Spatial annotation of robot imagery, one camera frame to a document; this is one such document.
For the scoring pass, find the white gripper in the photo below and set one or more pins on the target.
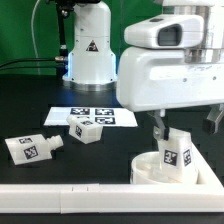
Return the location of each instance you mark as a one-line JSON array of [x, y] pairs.
[[160, 79]]

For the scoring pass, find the white L-shaped fence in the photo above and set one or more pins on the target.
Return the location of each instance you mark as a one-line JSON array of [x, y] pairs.
[[206, 196]]

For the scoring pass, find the white marker sheet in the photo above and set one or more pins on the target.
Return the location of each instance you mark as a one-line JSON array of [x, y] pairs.
[[105, 116]]

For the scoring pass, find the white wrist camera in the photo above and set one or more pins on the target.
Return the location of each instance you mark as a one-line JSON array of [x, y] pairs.
[[166, 31]]

